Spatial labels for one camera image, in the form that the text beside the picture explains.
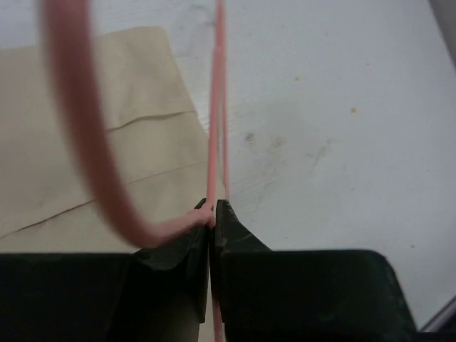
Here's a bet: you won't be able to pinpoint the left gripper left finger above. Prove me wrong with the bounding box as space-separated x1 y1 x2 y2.
0 197 216 342

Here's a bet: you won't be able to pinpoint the beige trousers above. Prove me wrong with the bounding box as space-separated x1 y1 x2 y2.
0 26 227 342

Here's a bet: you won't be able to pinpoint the pink wire hanger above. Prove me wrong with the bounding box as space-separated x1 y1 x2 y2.
37 0 231 342

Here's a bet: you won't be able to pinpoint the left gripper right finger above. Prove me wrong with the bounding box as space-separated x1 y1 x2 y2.
212 200 417 341

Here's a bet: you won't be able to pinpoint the metal side rail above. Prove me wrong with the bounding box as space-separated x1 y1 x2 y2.
420 297 455 333

